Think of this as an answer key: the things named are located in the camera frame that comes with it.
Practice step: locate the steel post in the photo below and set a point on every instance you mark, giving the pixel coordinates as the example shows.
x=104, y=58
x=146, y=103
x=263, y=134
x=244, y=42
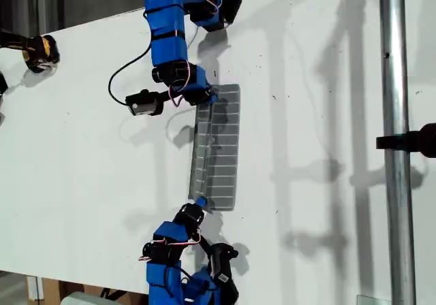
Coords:
x=395, y=80

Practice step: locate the short black camera stalk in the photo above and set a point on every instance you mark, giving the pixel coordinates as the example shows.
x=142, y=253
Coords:
x=170, y=97
x=205, y=243

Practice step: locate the black clamp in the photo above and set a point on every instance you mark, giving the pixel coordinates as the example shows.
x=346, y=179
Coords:
x=408, y=141

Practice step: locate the cardboard box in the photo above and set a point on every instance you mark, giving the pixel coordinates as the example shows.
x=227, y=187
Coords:
x=51, y=289

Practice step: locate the grey striped towel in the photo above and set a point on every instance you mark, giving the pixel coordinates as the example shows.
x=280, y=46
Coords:
x=225, y=148

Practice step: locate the black camera box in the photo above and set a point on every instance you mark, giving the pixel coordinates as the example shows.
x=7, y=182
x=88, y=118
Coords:
x=146, y=103
x=219, y=260

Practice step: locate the white plastic container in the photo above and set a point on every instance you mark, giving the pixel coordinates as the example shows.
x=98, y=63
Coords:
x=81, y=299

